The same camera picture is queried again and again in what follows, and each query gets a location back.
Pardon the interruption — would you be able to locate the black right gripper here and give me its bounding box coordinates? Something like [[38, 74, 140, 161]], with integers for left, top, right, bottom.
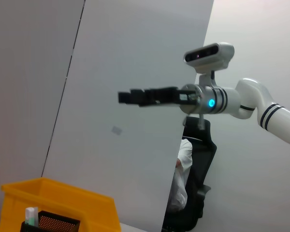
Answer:
[[117, 86, 199, 107]]

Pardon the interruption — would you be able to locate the mint green utility knife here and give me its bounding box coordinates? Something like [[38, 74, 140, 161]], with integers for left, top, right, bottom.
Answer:
[[25, 206, 36, 228]]

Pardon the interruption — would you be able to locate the black mesh pen holder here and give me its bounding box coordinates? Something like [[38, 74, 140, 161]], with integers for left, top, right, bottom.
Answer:
[[20, 210, 81, 232]]

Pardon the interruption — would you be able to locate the seated person white shirt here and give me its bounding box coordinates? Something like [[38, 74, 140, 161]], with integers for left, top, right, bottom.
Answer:
[[168, 139, 193, 214]]

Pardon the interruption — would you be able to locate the black office chair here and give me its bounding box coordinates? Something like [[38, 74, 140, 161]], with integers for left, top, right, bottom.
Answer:
[[161, 116, 218, 232]]

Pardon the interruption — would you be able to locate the yellow plastic storage bin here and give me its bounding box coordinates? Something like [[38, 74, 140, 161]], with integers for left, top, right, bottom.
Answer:
[[0, 177, 122, 232]]

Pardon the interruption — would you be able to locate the silver right gripper cable connector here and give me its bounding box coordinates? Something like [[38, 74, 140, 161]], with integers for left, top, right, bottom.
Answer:
[[198, 113, 206, 131]]

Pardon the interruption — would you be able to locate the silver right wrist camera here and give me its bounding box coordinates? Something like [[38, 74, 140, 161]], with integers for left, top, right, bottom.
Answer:
[[183, 42, 235, 88]]

